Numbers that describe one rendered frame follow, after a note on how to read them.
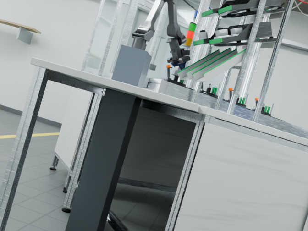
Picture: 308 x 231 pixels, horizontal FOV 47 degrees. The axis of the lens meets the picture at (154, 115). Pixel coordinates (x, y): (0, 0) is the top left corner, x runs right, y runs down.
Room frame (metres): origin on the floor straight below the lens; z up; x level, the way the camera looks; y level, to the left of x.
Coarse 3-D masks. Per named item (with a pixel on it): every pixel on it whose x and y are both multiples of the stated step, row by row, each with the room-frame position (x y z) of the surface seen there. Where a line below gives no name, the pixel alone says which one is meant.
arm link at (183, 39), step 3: (177, 33) 2.05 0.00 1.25; (180, 33) 2.08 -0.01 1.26; (183, 33) 2.16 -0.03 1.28; (180, 36) 2.08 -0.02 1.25; (183, 36) 2.16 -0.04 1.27; (180, 39) 2.13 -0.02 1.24; (183, 39) 2.15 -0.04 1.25; (186, 39) 2.17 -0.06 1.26; (180, 42) 2.13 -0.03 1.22; (183, 42) 2.15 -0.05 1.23
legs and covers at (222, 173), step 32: (160, 128) 3.01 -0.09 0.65; (192, 128) 3.16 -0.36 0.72; (224, 128) 1.42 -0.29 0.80; (128, 160) 2.91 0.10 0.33; (160, 160) 3.05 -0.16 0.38; (192, 160) 1.38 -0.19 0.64; (224, 160) 1.45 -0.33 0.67; (256, 160) 1.53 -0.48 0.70; (288, 160) 1.62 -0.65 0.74; (64, 192) 2.65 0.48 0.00; (192, 192) 1.39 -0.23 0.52; (224, 192) 1.47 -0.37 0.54; (256, 192) 1.55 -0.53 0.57; (288, 192) 1.65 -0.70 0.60; (192, 224) 1.42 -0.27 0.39; (224, 224) 1.49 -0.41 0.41; (256, 224) 1.58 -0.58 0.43; (288, 224) 1.67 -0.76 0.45
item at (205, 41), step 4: (244, 24) 1.88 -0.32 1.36; (224, 28) 1.99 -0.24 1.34; (228, 28) 1.85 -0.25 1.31; (232, 28) 1.86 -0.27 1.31; (228, 32) 1.86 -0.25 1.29; (212, 36) 1.97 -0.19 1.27; (200, 40) 1.85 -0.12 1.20; (204, 40) 1.82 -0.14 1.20; (208, 40) 1.83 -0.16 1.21; (196, 44) 1.94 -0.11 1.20; (200, 44) 1.89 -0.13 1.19
